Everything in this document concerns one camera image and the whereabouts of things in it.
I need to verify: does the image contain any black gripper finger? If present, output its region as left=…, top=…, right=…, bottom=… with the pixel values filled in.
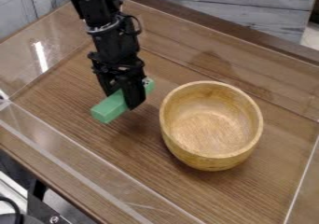
left=118, top=75, right=145, bottom=110
left=94, top=70, right=120, bottom=96

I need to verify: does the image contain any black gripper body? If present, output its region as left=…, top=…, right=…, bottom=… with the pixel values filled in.
left=86, top=21, right=145, bottom=81

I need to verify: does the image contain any green rectangular block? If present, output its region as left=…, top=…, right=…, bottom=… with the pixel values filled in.
left=89, top=77, right=157, bottom=125

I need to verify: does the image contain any brown wooden bowl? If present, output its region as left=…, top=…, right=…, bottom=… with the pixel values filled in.
left=159, top=80, right=264, bottom=172

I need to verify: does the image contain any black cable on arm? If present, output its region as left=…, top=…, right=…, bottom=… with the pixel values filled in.
left=120, top=13, right=143, bottom=35

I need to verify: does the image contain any black table leg frame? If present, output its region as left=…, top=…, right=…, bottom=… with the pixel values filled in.
left=28, top=179, right=72, bottom=224

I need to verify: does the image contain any black cable under table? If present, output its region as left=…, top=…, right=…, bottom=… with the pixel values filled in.
left=0, top=196, right=24, bottom=224

